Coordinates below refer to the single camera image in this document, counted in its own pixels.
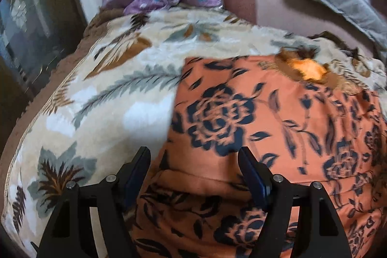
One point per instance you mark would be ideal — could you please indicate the wooden glass door cabinet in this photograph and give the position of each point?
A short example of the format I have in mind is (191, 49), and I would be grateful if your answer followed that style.
(27, 34)

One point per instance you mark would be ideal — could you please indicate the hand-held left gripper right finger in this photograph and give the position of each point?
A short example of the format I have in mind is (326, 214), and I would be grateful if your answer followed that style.
(253, 178)

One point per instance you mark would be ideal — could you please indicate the orange black floral garment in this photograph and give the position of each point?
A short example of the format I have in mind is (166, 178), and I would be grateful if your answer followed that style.
(272, 137)

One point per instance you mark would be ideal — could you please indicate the cream floral plush blanket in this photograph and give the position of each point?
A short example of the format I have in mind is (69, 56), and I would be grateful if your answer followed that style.
(121, 107)

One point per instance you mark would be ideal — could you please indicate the brown pink pillow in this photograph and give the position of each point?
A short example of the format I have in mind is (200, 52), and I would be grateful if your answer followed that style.
(272, 4)

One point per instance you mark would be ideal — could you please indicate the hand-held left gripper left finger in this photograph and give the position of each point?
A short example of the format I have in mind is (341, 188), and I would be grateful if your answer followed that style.
(137, 175)

